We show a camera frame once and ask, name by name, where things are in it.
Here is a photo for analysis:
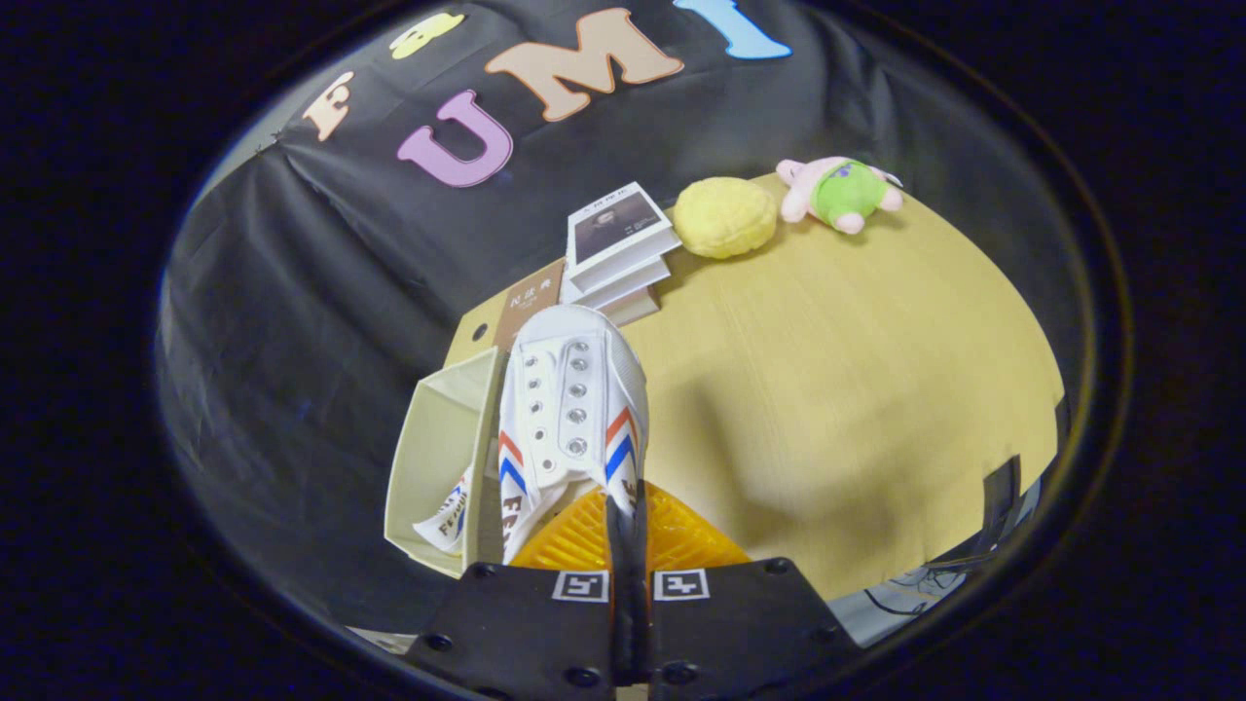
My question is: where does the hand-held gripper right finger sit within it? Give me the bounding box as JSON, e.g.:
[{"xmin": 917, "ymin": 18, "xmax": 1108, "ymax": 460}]
[{"xmin": 631, "ymin": 482, "xmax": 862, "ymax": 701}]

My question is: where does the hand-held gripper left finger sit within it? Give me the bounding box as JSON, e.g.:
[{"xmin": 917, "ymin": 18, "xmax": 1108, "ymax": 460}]
[{"xmin": 404, "ymin": 482, "xmax": 634, "ymax": 701}]

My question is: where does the brown book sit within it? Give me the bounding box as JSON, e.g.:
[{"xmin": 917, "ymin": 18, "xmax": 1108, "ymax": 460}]
[{"xmin": 492, "ymin": 258, "xmax": 568, "ymax": 351}]

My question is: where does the black bracket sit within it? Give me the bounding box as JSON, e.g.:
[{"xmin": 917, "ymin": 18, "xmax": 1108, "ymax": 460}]
[{"xmin": 925, "ymin": 455, "xmax": 1023, "ymax": 571}]

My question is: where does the white striped canvas shoe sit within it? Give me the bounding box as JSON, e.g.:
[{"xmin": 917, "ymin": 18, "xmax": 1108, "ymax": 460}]
[
  {"xmin": 496, "ymin": 304, "xmax": 651, "ymax": 566},
  {"xmin": 414, "ymin": 467, "xmax": 478, "ymax": 556}
]

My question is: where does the black cable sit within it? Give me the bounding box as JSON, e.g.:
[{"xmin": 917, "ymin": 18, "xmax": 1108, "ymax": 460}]
[{"xmin": 864, "ymin": 568, "xmax": 967, "ymax": 619}]

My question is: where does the white book with portrait cover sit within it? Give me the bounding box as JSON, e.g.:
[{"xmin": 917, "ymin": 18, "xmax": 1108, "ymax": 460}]
[{"xmin": 568, "ymin": 182, "xmax": 682, "ymax": 293}]

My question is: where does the beige fabric storage box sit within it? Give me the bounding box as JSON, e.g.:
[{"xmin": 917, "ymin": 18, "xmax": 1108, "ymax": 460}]
[{"xmin": 383, "ymin": 292, "xmax": 512, "ymax": 580}]

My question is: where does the yellow round plush cushion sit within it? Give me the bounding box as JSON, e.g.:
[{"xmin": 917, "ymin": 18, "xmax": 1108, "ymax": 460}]
[{"xmin": 674, "ymin": 176, "xmax": 778, "ymax": 260}]

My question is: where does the pink and green plush toy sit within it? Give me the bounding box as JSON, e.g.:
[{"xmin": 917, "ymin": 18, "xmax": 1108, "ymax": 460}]
[{"xmin": 776, "ymin": 156, "xmax": 904, "ymax": 235}]

